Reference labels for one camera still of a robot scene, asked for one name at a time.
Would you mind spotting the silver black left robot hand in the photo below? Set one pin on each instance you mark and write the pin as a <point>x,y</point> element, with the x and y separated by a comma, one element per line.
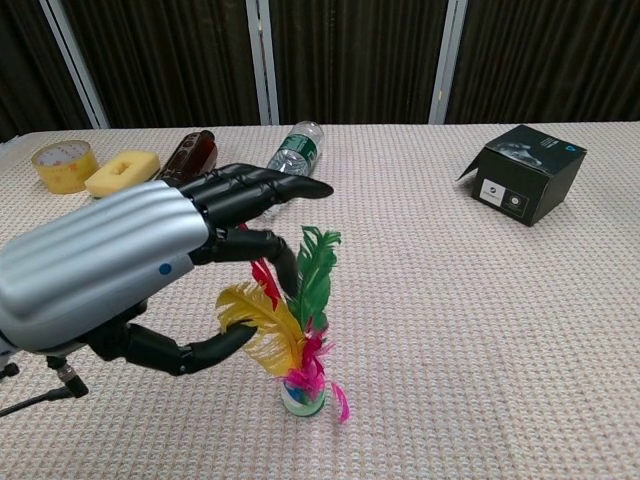
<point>100,250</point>

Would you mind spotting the colourful feather shuttlecock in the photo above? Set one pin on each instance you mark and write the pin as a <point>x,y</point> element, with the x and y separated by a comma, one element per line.
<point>295,330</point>

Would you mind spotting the clear water bottle green label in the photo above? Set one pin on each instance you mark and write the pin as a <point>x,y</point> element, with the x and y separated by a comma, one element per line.
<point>297,150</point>

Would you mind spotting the yellow sponge with green pad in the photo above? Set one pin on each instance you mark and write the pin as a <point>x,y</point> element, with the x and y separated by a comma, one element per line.
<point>122,174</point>

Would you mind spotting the black cardboard box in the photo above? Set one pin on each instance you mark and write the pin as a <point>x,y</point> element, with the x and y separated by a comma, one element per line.
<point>530,175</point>

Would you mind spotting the grey partition frame post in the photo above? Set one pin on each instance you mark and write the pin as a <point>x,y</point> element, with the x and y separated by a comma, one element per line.
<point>262,60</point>
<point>447,60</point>
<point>75,60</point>

